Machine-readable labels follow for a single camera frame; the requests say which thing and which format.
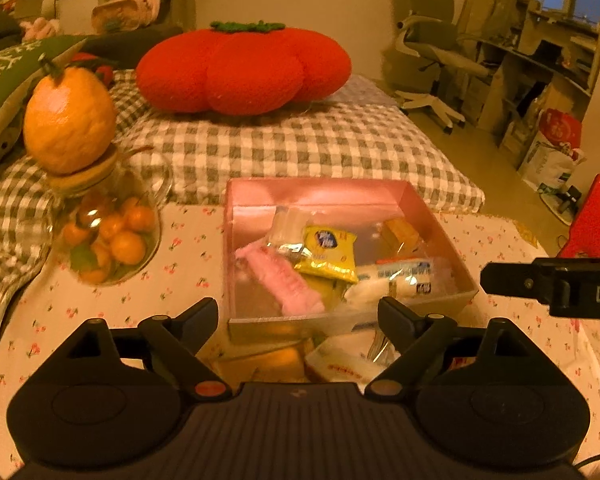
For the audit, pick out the large orange citrus fruit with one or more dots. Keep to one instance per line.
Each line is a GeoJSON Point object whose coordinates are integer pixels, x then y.
{"type": "Point", "coordinates": [67, 120]}

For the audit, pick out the wooden desk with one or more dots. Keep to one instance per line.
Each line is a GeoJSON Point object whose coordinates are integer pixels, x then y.
{"type": "Point", "coordinates": [545, 60]}

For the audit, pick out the orange yellow snack packet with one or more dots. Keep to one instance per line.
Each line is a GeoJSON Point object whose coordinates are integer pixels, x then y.
{"type": "Point", "coordinates": [267, 365]}

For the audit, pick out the white packet red label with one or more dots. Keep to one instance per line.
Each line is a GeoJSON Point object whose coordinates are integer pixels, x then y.
{"type": "Point", "coordinates": [342, 365]}

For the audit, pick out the bunch of small oranges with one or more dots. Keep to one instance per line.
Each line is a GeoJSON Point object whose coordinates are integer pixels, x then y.
{"type": "Point", "coordinates": [110, 240]}

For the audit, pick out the dark cushion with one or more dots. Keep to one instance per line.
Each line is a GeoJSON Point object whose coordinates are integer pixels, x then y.
{"type": "Point", "coordinates": [130, 45]}

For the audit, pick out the grey checkered pillow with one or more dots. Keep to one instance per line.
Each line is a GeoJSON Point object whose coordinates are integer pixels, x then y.
{"type": "Point", "coordinates": [305, 155]}

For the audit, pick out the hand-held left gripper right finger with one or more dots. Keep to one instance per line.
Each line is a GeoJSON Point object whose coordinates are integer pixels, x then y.
{"type": "Point", "coordinates": [394, 322]}

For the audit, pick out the green white patterned pillow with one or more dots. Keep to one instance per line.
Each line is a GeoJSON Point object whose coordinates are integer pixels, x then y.
{"type": "Point", "coordinates": [10, 85]}

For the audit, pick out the grey checkered blanket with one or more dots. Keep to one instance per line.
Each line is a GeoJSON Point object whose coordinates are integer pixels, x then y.
{"type": "Point", "coordinates": [5, 240]}

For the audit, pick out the small clear white packet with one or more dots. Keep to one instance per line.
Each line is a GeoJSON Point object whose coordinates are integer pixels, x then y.
{"type": "Point", "coordinates": [287, 227]}

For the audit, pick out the red tomato cushion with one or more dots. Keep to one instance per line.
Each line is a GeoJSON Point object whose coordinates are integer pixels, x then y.
{"type": "Point", "coordinates": [240, 70]}

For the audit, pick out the white office chair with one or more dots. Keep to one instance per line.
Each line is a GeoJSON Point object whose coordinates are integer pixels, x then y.
{"type": "Point", "coordinates": [430, 35]}

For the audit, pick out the pink snack packet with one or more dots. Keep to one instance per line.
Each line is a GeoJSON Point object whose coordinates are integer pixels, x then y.
{"type": "Point", "coordinates": [280, 275]}

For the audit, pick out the pink lined silver box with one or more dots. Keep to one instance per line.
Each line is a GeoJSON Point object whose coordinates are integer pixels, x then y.
{"type": "Point", "coordinates": [260, 200]}

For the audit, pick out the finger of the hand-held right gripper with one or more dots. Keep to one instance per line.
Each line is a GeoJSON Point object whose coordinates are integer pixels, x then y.
{"type": "Point", "coordinates": [510, 280]}

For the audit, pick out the glass jar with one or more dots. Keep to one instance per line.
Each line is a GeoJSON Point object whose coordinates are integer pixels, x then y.
{"type": "Point", "coordinates": [105, 220]}

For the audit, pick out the dark green pillow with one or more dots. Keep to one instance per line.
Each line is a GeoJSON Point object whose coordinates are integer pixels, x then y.
{"type": "Point", "coordinates": [0, 30]}

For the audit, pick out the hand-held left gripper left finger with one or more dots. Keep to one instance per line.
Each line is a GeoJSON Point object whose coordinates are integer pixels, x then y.
{"type": "Point", "coordinates": [195, 322]}

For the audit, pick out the red plastic stool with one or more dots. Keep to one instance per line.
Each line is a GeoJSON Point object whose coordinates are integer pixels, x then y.
{"type": "Point", "coordinates": [597, 220]}

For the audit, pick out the small pink plush toy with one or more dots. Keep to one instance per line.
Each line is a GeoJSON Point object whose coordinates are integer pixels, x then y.
{"type": "Point", "coordinates": [40, 29]}

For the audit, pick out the small red persimmon plush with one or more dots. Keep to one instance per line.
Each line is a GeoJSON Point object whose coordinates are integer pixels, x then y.
{"type": "Point", "coordinates": [97, 67]}

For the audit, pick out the white red shopping bag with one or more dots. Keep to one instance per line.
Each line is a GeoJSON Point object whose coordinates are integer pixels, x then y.
{"type": "Point", "coordinates": [555, 150]}

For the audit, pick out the brown cake packet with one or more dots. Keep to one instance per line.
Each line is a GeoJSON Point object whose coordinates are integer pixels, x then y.
{"type": "Point", "coordinates": [401, 235]}

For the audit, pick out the white roll cake packet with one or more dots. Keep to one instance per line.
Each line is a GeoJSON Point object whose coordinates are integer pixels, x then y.
{"type": "Point", "coordinates": [390, 277]}

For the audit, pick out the grey plush toy with eyes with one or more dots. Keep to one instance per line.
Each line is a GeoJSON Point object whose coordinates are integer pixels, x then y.
{"type": "Point", "coordinates": [0, 145]}

